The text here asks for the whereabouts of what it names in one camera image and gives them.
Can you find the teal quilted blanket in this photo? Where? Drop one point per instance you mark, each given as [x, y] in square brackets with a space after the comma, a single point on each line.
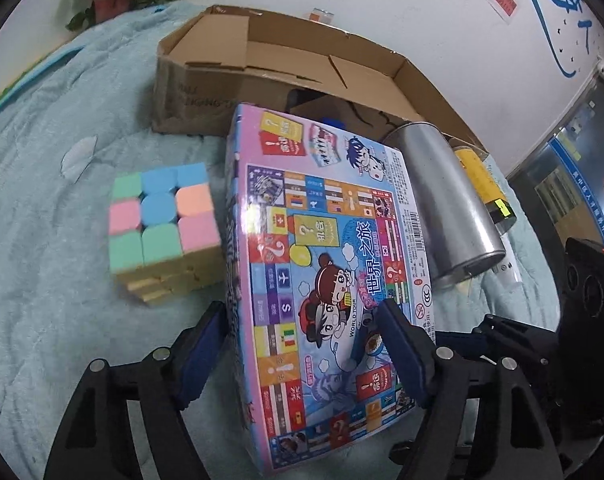
[62, 143]

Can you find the silver metal tin can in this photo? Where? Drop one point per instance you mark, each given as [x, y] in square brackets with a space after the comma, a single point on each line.
[461, 239]

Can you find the brown cardboard box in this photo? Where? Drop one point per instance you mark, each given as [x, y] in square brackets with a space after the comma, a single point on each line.
[227, 55]

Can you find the yellow black tea canister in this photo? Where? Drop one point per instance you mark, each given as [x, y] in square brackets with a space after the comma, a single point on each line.
[495, 201]

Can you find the blue wall lettering decal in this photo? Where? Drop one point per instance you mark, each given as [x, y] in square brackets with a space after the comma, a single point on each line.
[570, 31]

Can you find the blue framed glass door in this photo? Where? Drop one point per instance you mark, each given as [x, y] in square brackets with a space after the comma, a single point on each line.
[560, 185]

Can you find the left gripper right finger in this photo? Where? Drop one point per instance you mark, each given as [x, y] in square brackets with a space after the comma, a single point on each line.
[482, 420]

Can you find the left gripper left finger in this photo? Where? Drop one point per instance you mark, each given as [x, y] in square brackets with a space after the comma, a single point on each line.
[95, 439]

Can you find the pastel rubik cube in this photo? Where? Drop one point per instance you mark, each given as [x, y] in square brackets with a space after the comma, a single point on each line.
[163, 236]

